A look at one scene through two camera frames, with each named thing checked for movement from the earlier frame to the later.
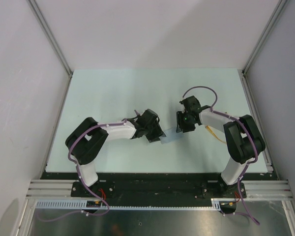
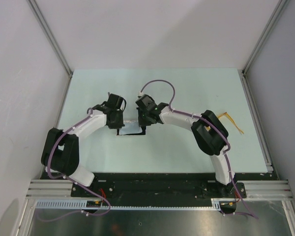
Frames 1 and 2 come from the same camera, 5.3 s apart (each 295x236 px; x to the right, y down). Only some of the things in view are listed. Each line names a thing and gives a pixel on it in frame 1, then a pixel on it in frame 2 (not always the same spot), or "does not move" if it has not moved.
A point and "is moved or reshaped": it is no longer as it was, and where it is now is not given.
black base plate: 158,186 does not move
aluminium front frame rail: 255,189 does not move
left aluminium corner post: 42,19 does not move
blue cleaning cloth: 171,135 is moved or reshaped
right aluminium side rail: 252,104 does not move
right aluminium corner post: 279,8 does not move
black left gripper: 157,133 to 119,125
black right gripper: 181,125 to 141,122
